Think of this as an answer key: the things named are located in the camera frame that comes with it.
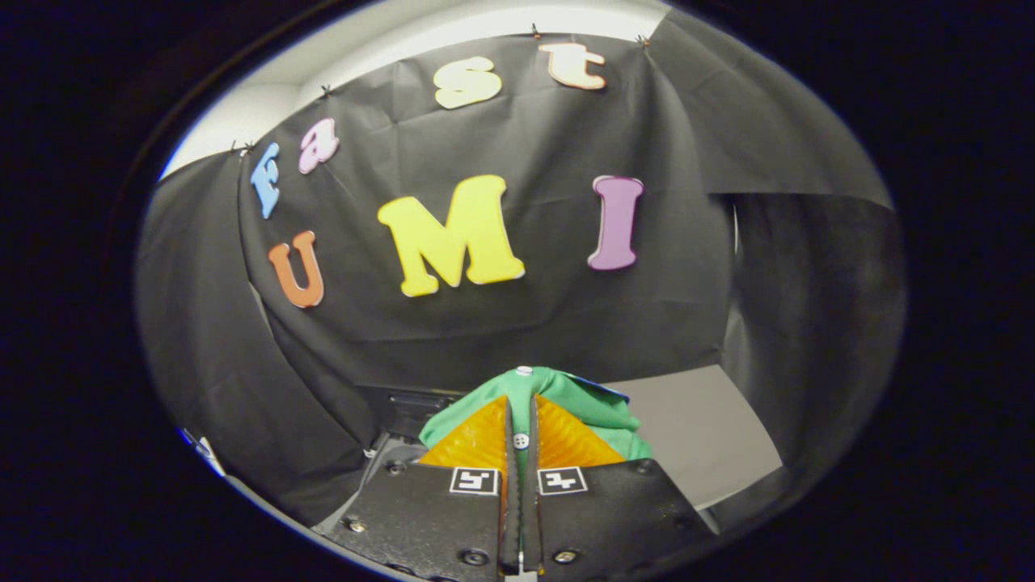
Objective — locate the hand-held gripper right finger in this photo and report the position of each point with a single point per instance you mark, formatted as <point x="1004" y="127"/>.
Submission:
<point x="614" y="517"/>

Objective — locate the green polo shirt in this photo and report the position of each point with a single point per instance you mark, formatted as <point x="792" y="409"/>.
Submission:
<point x="582" y="404"/>

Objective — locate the beige cabinet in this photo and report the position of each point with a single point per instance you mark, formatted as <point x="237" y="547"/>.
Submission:
<point x="695" y="428"/>

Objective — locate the black backdrop cloth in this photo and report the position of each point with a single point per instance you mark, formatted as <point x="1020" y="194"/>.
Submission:
<point x="525" y="331"/>

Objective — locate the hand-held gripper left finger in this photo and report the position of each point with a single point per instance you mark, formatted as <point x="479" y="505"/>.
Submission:
<point x="437" y="517"/>

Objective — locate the grey washing machine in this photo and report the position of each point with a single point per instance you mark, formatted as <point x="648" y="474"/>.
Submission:
<point x="388" y="449"/>

